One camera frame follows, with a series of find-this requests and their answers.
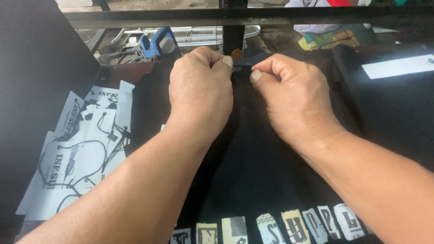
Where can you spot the white mesh rack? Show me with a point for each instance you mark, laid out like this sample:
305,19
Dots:
190,35

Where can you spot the colourful patterned cloth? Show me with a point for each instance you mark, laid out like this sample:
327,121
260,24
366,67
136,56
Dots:
329,40

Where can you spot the person's right hand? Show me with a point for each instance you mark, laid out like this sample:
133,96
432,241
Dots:
295,101

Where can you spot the blue and grey power tool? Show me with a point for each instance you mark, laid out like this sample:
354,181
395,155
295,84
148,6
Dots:
159,45

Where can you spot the white paper strip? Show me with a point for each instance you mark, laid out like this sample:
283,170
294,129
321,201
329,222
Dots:
398,66

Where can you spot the black printed t-shirt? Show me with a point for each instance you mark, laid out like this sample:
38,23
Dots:
271,162

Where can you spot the person's left hand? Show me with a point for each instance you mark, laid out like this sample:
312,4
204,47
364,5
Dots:
200,91

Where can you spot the black metal frame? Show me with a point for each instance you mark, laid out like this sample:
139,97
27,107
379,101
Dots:
234,20

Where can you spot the white cloth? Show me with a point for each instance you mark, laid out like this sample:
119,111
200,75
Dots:
317,20

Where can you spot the pile of white hang tags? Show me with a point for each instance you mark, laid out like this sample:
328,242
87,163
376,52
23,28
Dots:
79,149

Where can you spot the black side panel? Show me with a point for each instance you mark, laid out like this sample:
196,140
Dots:
37,101

